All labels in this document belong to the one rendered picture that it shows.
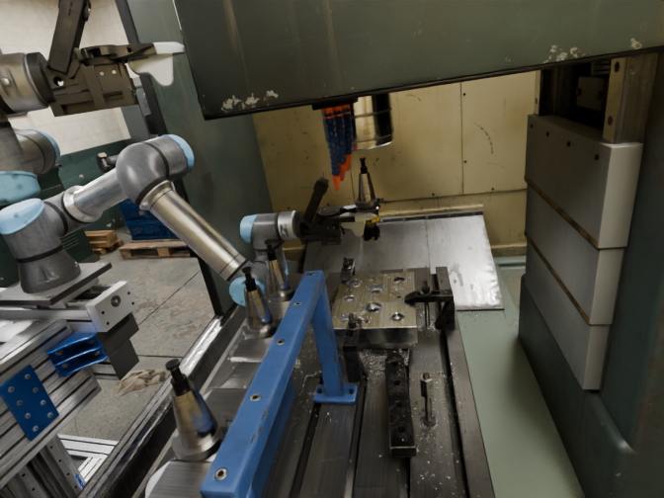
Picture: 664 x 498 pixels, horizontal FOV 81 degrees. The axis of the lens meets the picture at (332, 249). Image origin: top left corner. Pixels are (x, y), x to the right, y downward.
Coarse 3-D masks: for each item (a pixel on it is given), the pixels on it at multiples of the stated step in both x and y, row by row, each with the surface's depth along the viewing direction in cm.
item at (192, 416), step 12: (192, 384) 44; (180, 396) 42; (192, 396) 43; (180, 408) 43; (192, 408) 43; (204, 408) 44; (180, 420) 43; (192, 420) 43; (204, 420) 44; (180, 432) 44; (192, 432) 44; (204, 432) 44; (192, 444) 44; (204, 444) 44
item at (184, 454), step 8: (216, 416) 48; (224, 424) 47; (216, 432) 46; (224, 432) 47; (176, 440) 45; (216, 440) 45; (176, 448) 44; (184, 448) 44; (200, 448) 44; (208, 448) 44; (216, 448) 44; (184, 456) 43; (192, 456) 43; (200, 456) 44; (208, 456) 45
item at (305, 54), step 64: (192, 0) 55; (256, 0) 54; (320, 0) 52; (384, 0) 51; (448, 0) 50; (512, 0) 49; (576, 0) 48; (640, 0) 47; (192, 64) 59; (256, 64) 57; (320, 64) 56; (384, 64) 54; (448, 64) 53; (512, 64) 52; (576, 64) 51
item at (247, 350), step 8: (240, 344) 62; (248, 344) 62; (256, 344) 62; (264, 344) 62; (232, 352) 61; (240, 352) 61; (248, 352) 60; (256, 352) 60; (264, 352) 60; (232, 360) 59; (240, 360) 59; (248, 360) 59; (256, 360) 59
